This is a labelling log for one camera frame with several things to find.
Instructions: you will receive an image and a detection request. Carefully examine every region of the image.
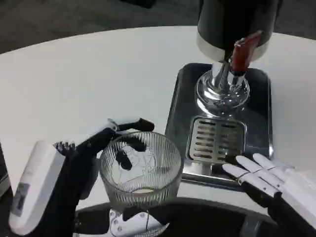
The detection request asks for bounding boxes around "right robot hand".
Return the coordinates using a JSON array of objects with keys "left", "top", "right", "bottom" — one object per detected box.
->
[{"left": 222, "top": 153, "right": 316, "bottom": 237}]

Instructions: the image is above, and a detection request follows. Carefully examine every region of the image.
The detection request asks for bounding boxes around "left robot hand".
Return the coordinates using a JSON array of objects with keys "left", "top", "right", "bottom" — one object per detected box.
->
[{"left": 8, "top": 118, "right": 171, "bottom": 237}]

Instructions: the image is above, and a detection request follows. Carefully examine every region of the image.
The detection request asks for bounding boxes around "clear ribbed glass cup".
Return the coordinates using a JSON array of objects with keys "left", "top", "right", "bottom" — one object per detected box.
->
[{"left": 98, "top": 131, "right": 185, "bottom": 210}]

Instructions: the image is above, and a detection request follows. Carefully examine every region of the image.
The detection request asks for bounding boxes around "steel tray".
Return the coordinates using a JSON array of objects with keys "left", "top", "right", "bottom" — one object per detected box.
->
[{"left": 164, "top": 62, "right": 275, "bottom": 192}]

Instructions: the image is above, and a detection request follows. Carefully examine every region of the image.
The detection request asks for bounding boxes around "black and steel drink dispenser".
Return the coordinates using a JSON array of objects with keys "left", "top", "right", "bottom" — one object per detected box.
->
[{"left": 195, "top": 0, "right": 279, "bottom": 117}]

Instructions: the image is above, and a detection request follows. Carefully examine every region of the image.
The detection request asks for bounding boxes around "red tap handle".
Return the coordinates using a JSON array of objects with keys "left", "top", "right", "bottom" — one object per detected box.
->
[{"left": 232, "top": 31, "right": 264, "bottom": 72}]

